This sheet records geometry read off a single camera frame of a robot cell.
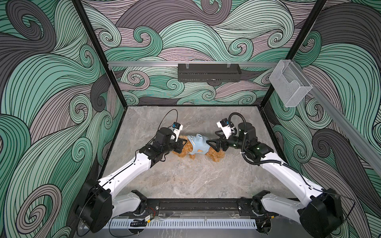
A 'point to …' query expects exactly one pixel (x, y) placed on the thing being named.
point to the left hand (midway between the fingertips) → (185, 139)
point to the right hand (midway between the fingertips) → (212, 137)
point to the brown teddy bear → (187, 148)
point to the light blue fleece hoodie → (200, 146)
